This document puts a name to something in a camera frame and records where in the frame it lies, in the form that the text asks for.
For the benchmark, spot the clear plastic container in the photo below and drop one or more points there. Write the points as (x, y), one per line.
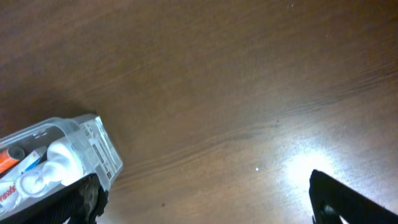
(90, 142)

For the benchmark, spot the orange tablet tube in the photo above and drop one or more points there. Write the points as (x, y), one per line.
(10, 156)

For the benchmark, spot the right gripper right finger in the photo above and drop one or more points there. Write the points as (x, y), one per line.
(334, 202)

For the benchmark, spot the white spray bottle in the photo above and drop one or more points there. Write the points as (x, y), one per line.
(63, 166)

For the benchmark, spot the white Panadol box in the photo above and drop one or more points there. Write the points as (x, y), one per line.
(9, 194)

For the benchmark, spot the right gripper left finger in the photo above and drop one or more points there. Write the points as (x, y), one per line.
(81, 202)

